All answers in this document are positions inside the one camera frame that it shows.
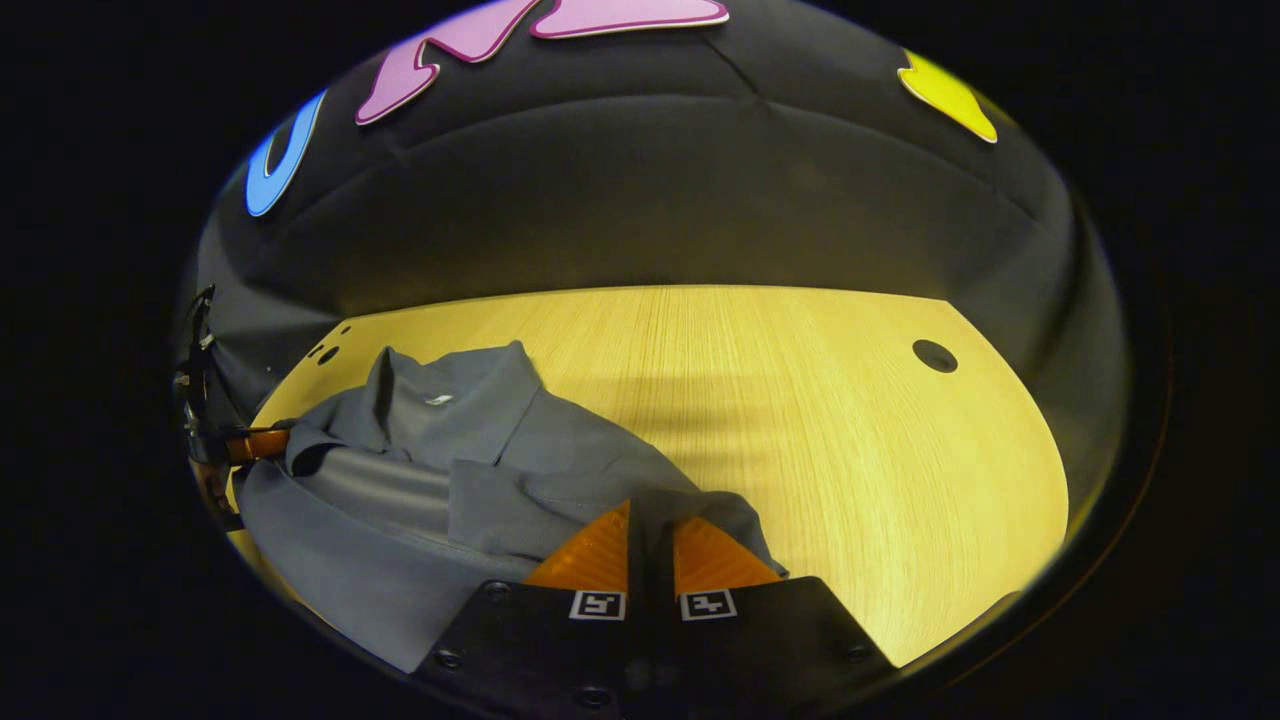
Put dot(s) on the grey collared shirt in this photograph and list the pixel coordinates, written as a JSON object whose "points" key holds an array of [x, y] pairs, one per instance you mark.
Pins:
{"points": [[480, 440]]}

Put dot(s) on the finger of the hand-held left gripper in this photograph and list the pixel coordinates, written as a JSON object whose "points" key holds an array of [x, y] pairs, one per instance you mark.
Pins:
{"points": [[255, 444]]}

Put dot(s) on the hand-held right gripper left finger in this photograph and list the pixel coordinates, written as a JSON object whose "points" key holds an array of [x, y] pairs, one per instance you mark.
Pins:
{"points": [[638, 590]]}

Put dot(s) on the black backdrop cloth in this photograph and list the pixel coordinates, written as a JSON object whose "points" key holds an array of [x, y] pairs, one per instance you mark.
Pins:
{"points": [[650, 180]]}

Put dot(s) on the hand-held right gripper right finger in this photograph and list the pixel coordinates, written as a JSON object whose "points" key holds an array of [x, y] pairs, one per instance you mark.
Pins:
{"points": [[664, 590]]}

